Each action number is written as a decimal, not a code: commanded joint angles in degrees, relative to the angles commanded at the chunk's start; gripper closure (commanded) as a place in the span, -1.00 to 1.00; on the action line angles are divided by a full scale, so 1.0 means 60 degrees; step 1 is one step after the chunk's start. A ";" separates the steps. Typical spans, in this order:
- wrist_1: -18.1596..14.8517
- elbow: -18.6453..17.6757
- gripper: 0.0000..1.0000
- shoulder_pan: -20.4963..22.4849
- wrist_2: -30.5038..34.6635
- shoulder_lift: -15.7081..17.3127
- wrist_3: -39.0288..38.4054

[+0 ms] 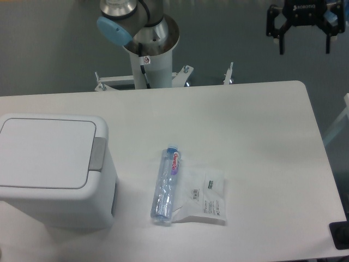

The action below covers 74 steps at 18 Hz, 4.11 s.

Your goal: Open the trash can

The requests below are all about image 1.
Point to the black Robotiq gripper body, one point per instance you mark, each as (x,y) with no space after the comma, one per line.
(305,13)

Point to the white trash can body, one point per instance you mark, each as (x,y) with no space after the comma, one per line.
(91,206)

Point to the white trash can lid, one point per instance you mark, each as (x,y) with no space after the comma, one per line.
(40,153)

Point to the white plastic bag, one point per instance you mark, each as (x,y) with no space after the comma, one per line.
(199,197)

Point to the clear plastic water bottle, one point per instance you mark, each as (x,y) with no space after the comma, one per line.
(165,188)

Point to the black table corner grommet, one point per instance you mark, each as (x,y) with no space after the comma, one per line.
(339,232)

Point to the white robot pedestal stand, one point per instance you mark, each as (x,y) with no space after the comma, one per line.
(148,72)

